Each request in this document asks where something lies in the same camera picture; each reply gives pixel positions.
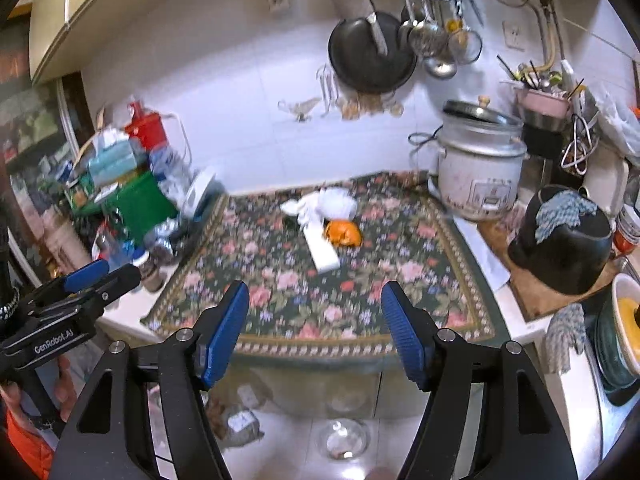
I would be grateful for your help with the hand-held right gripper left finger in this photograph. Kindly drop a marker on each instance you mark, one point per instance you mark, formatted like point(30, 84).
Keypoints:
point(227, 325)

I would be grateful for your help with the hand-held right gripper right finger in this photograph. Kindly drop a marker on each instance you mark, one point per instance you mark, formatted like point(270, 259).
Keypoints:
point(405, 340)

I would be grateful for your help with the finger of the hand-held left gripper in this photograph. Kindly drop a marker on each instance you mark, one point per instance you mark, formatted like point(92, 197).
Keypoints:
point(87, 274)
point(117, 282)

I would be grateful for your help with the round white bin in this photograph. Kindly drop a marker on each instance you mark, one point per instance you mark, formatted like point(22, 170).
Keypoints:
point(344, 437)

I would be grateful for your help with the white tissue trash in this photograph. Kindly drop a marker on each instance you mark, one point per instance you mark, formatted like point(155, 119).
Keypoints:
point(322, 250)

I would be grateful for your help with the orange peel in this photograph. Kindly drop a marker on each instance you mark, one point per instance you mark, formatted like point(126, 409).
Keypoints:
point(342, 232)

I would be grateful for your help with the white tissue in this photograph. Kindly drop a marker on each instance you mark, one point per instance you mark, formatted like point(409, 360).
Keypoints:
point(302, 210)

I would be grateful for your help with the person's left forearm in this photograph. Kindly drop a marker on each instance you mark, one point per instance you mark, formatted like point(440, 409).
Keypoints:
point(25, 445)

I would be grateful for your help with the person's left hand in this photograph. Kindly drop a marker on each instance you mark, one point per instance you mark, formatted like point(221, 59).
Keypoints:
point(65, 390)

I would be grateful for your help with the small jar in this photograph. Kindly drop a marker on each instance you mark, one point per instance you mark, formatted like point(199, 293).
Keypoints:
point(149, 272)

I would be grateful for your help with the floral tablecloth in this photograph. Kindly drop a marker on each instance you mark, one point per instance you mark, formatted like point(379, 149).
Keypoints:
point(280, 305)

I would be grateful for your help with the green box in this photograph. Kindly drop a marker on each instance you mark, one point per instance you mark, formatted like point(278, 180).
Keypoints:
point(140, 205)

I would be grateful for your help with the grey wrapped package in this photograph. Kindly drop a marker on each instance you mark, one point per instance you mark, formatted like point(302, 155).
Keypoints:
point(240, 425)

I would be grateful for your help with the pale blue tissue packs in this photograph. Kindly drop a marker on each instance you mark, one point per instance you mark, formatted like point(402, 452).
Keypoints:
point(115, 160)

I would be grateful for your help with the white round appliance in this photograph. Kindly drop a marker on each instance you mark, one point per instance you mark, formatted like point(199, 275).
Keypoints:
point(197, 195)

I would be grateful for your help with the wooden cutting board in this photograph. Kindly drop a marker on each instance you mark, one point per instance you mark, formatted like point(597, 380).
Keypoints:
point(537, 295)

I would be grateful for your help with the red bottle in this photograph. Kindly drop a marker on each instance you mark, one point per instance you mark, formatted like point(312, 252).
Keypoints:
point(146, 127)

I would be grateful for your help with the grey hanging cloth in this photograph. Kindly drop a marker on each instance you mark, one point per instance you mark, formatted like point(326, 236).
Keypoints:
point(565, 335)

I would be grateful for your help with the black pot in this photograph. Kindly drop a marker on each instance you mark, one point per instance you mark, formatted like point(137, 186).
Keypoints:
point(560, 260)

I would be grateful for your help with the white rice cooker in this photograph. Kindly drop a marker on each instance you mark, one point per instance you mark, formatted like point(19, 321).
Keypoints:
point(480, 170)

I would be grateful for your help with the blue-grey knitted cloth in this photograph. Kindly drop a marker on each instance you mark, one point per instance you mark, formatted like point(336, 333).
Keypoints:
point(562, 212)

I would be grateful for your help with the stack of green dishes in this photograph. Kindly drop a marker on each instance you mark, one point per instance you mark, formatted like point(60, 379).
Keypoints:
point(612, 355)

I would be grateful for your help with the yellow-lined bowl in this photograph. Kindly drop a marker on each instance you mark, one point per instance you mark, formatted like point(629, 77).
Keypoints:
point(627, 305)

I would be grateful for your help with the metal whisk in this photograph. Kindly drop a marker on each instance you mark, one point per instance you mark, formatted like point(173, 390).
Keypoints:
point(580, 152)

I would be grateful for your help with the white jug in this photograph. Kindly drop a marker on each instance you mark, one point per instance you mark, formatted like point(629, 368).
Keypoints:
point(607, 180)

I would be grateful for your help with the cream overhead cabinet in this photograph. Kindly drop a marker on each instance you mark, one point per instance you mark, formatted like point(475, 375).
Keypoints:
point(85, 5)

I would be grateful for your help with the pink utensil holder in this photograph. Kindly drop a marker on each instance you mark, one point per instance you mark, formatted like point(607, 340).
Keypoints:
point(542, 102)

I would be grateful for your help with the small metal ladle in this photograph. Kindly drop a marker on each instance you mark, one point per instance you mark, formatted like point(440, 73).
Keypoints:
point(441, 67)

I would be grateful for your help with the black wok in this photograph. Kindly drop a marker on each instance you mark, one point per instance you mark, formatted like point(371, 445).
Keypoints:
point(360, 60)

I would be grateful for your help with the bunch of chopsticks and utensils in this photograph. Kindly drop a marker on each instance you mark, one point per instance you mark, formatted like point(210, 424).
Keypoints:
point(537, 80)

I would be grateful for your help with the large metal ladle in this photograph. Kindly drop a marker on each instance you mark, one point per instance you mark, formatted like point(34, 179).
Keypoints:
point(425, 35)

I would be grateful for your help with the white plastic bag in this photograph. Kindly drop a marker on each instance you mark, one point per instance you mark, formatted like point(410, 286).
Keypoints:
point(620, 120)

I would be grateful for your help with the clear wall hook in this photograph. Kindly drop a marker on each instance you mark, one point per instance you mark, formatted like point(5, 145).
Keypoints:
point(300, 107)

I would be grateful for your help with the white wall socket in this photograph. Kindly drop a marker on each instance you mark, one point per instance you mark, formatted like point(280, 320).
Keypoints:
point(514, 35)

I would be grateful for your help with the wall gas pipes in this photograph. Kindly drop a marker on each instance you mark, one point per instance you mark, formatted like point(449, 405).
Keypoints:
point(547, 25)

